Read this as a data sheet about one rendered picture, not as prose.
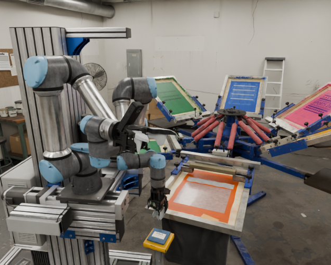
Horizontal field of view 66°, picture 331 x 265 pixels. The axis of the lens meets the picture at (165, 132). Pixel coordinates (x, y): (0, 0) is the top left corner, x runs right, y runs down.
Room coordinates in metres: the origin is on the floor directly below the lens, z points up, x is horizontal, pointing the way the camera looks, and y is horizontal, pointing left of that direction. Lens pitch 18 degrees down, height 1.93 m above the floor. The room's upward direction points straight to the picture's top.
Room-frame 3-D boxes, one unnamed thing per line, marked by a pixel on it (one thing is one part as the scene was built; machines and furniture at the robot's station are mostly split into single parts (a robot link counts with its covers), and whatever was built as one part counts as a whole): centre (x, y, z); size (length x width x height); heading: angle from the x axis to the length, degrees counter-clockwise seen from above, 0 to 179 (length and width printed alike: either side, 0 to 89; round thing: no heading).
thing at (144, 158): (1.23, 0.08, 1.38); 0.11 x 0.11 x 0.08; 17
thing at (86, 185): (1.17, 0.40, 1.31); 0.15 x 0.15 x 0.10
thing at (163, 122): (3.13, -0.28, 0.91); 1.34 x 0.40 x 0.08; 38
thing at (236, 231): (1.63, -0.29, 0.97); 0.79 x 0.58 x 0.04; 158
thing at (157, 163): (1.14, 0.04, 1.38); 0.09 x 0.08 x 0.11; 17
